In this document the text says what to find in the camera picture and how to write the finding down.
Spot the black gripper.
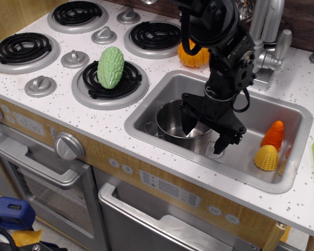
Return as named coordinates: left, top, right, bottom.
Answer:
left=180, top=87, right=246, bottom=154

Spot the stainless steel pot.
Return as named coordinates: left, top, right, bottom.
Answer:
left=144, top=99, right=212, bottom=155

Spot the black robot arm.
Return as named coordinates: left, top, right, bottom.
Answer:
left=176, top=1, right=256, bottom=154

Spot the stainless steel sink basin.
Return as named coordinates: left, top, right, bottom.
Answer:
left=125, top=70, right=313, bottom=193

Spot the yellow corn toy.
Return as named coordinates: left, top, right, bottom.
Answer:
left=254, top=145, right=278, bottom=171

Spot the orange carrot toy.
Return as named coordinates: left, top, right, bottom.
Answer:
left=261, top=120, right=284, bottom=152

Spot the orange pumpkin toy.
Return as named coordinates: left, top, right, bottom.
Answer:
left=177, top=43, right=210, bottom=67

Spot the dishwasher control panel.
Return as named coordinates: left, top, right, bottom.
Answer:
left=139, top=170, right=201, bottom=208

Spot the front right stove burner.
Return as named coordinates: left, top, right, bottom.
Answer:
left=71, top=61, right=149, bottom=110

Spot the stove burner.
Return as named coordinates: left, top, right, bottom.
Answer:
left=124, top=21, right=182, bottom=60
left=71, top=61, right=149, bottom=110
left=47, top=1, right=108, bottom=34
left=0, top=32, right=60, bottom=75

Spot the back right stove burner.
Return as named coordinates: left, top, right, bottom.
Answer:
left=124, top=21, right=182, bottom=60

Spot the silver toy faucet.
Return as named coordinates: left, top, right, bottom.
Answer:
left=250, top=0, right=292, bottom=91

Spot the green bitter melon toy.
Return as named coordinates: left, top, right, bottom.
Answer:
left=97, top=47, right=125, bottom=89

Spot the toy dishwasher door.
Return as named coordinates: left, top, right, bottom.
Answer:
left=98, top=183, right=260, bottom=250

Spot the silver knob top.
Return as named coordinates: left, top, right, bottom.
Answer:
left=117, top=7, right=141, bottom=25

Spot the silver knob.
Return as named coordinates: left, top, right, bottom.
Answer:
left=61, top=50, right=89, bottom=69
left=91, top=26, right=117, bottom=45
left=117, top=7, right=141, bottom=25
left=24, top=76, right=57, bottom=98

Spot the silver knob upper middle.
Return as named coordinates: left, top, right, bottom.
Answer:
left=91, top=26, right=117, bottom=45

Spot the silver oven dial large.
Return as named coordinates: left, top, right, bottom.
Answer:
left=54, top=132, right=85, bottom=161

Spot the silver knob lower middle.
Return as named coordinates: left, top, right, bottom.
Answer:
left=61, top=50, right=89, bottom=69

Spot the toy oven door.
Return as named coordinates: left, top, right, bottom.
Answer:
left=0, top=130, right=109, bottom=250

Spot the oven clock display panel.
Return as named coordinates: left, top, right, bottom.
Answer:
left=13, top=112, right=45, bottom=136

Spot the silver knob front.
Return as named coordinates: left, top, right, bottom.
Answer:
left=24, top=76, right=57, bottom=98

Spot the back left stove burner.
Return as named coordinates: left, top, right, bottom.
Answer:
left=47, top=1, right=108, bottom=34

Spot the far left stove burner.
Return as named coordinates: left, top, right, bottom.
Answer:
left=0, top=32, right=60, bottom=75

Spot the blue clamp tool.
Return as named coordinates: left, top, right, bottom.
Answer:
left=0, top=197, right=36, bottom=230

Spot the yellow cloth on floor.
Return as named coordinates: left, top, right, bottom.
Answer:
left=12, top=229, right=43, bottom=247

